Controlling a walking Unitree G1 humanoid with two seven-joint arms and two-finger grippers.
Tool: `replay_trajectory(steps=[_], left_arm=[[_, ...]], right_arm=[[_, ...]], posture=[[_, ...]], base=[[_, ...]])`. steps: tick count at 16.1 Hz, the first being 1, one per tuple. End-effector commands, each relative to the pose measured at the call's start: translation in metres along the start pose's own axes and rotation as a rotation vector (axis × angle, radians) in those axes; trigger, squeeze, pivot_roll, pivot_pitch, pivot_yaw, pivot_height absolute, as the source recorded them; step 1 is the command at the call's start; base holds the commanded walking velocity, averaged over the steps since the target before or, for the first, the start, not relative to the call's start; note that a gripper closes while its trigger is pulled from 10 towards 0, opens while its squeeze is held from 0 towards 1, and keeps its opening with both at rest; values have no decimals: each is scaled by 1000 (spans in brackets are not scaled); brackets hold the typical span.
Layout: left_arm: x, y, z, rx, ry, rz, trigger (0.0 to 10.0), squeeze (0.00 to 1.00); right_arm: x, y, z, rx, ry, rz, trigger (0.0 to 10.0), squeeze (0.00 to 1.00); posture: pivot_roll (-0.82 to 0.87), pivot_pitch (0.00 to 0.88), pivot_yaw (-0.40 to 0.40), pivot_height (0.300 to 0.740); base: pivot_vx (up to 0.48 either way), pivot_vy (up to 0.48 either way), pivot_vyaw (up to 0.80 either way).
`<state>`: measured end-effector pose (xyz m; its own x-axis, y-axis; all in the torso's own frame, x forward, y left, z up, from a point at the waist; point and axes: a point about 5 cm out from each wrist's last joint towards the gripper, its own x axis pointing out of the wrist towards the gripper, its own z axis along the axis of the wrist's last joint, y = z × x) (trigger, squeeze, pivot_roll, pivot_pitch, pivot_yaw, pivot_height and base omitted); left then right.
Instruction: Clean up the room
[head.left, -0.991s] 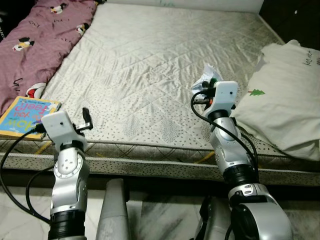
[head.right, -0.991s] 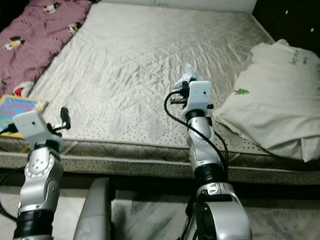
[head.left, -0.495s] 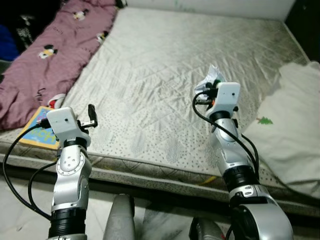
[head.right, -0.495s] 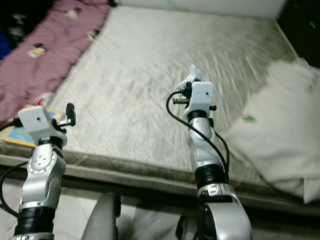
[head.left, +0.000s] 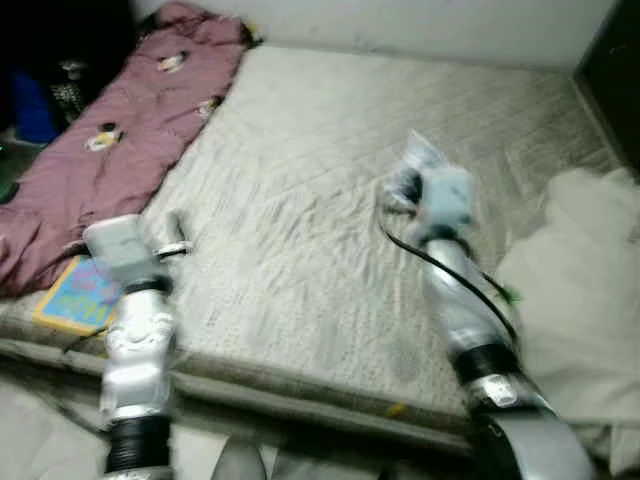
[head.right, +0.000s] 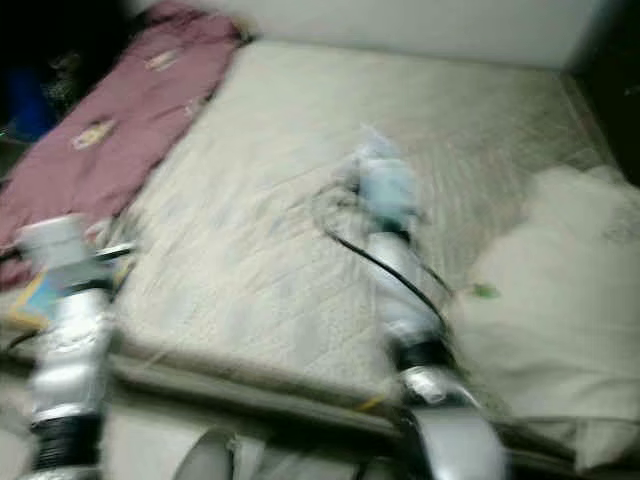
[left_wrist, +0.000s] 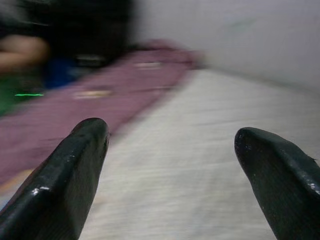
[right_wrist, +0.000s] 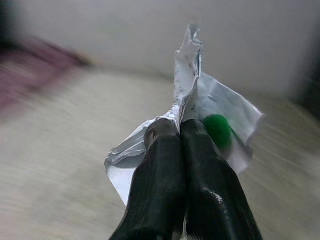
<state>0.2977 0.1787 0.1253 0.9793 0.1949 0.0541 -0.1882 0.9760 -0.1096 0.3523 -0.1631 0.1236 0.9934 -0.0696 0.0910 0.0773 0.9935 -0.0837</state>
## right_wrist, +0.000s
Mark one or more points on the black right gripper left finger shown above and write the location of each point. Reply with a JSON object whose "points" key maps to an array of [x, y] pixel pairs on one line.
{"points": [[155, 195]]}

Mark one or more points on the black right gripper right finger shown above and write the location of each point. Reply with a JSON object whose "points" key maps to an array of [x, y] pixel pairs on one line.
{"points": [[212, 200]]}

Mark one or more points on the green fuzzy ball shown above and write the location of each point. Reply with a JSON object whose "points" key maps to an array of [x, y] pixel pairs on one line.
{"points": [[217, 130]]}

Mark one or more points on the white paper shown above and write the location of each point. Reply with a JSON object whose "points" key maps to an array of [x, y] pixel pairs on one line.
{"points": [[187, 75]]}

